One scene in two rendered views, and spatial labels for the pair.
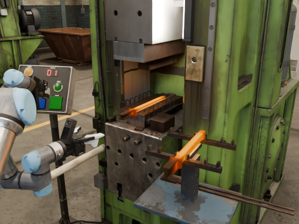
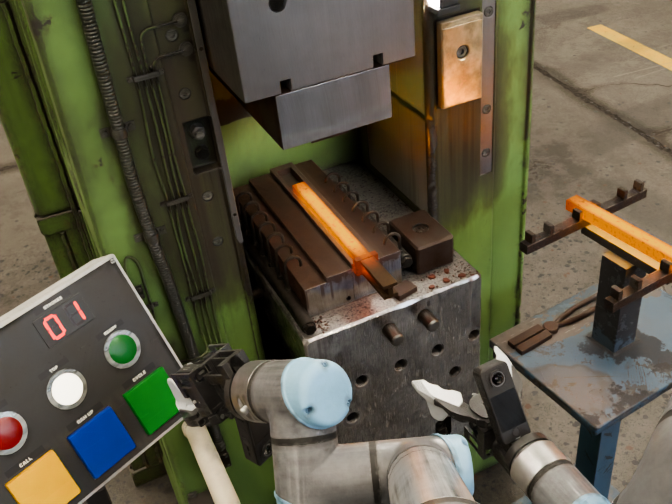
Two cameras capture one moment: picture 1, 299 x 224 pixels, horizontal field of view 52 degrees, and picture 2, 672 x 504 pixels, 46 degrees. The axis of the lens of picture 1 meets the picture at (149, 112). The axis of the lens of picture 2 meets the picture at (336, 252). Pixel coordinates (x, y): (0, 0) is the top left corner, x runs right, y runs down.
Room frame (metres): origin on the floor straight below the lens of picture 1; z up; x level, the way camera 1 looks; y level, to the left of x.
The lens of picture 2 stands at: (0.94, 1.09, 1.88)
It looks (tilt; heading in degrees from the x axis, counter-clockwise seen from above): 36 degrees down; 304
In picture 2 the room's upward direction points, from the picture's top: 7 degrees counter-clockwise
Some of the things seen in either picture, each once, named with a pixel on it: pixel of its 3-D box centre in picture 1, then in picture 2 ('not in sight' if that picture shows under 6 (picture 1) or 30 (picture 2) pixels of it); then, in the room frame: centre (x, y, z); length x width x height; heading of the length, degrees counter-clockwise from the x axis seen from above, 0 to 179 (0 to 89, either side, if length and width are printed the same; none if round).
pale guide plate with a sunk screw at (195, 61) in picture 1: (195, 63); (459, 60); (1.51, -0.22, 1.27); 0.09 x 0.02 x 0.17; 55
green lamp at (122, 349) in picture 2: (58, 87); (122, 349); (1.73, 0.53, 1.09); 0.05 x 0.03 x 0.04; 55
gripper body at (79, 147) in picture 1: (70, 146); (504, 432); (1.20, 0.34, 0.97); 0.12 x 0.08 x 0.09; 145
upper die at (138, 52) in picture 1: (151, 47); (287, 65); (1.75, -0.01, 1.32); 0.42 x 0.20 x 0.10; 145
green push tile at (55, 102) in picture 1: (55, 103); (154, 400); (1.69, 0.54, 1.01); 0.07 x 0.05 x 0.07; 80
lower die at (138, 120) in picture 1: (151, 107); (309, 228); (1.75, -0.01, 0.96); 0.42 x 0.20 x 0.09; 145
